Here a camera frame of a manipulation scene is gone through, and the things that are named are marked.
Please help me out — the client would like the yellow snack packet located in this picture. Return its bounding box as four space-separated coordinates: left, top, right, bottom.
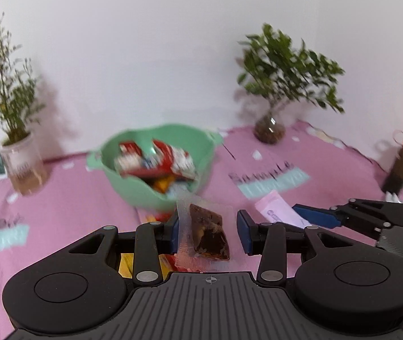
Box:
118 213 174 279

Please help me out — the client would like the small orange snack packet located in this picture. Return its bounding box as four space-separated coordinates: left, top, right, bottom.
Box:
152 177 174 194

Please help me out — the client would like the leafy plant in glass vase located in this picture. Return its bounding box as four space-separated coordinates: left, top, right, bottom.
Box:
237 23 345 145

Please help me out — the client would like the feathery plant in clear cup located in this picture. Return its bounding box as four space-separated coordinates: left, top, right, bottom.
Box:
0 10 49 196

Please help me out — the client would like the clear brown nut snack packet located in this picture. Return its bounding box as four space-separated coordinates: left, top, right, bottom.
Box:
176 195 234 274

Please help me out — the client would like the pink printed tablecloth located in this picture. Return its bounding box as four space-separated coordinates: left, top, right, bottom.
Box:
0 118 403 340

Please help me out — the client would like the green plastic bowl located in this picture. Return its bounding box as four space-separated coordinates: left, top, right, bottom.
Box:
86 123 225 210

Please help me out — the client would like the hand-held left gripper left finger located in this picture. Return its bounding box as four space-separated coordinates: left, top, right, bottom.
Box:
67 215 181 287

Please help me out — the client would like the red foil snack packet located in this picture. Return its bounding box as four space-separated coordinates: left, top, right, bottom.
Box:
159 253 178 277

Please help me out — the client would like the brown bottle with red cap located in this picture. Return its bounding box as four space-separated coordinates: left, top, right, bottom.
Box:
380 130 403 195

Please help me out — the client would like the pink stick packet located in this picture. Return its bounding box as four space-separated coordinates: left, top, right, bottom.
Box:
254 190 312 229

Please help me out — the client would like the white red candy bag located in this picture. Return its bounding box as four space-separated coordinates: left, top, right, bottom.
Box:
152 140 198 181

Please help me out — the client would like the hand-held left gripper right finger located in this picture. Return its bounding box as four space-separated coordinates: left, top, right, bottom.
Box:
237 210 356 287

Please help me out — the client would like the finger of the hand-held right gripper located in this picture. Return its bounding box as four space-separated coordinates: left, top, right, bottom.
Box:
293 198 403 242

